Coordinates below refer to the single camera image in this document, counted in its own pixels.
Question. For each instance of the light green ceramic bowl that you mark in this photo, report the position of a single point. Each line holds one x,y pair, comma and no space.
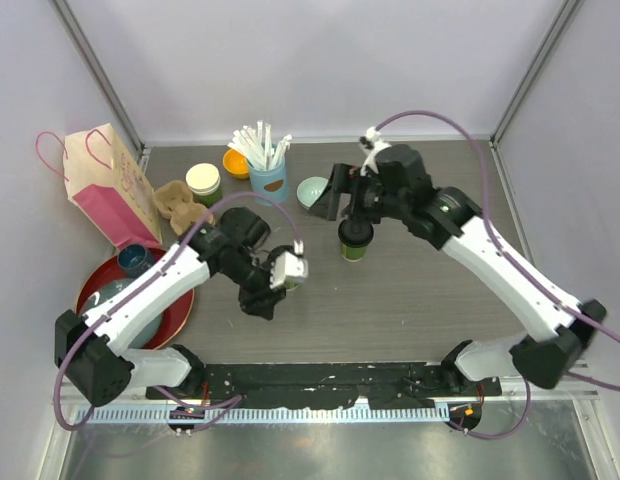
310,189

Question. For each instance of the orange bowl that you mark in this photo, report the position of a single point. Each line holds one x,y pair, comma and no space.
235,164

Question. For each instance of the red round tray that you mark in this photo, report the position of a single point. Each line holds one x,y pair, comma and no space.
174,317

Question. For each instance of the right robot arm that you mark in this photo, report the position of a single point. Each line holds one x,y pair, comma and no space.
558,327

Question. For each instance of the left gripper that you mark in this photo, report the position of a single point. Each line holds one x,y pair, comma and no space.
263,301

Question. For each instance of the pink paper gift bag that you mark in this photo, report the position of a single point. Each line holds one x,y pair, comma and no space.
103,179

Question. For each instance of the stack of black lids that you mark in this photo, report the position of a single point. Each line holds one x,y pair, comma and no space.
245,227

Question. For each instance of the cardboard cup carrier tray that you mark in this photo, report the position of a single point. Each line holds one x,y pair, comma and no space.
175,202

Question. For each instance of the stack of paper cups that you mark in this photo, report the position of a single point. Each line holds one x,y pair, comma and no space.
204,182

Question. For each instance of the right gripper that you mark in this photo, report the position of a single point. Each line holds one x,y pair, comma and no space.
342,181

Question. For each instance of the small dark blue cup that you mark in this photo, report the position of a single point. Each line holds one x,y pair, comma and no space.
134,260

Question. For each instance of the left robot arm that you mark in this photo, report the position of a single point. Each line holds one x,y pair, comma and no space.
93,350

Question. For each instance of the blue straw holder cup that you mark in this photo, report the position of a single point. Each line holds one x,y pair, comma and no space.
272,184

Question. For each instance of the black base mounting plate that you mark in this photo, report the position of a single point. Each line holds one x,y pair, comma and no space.
328,386

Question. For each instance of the grey blue plate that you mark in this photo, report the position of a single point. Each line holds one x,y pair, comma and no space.
110,290

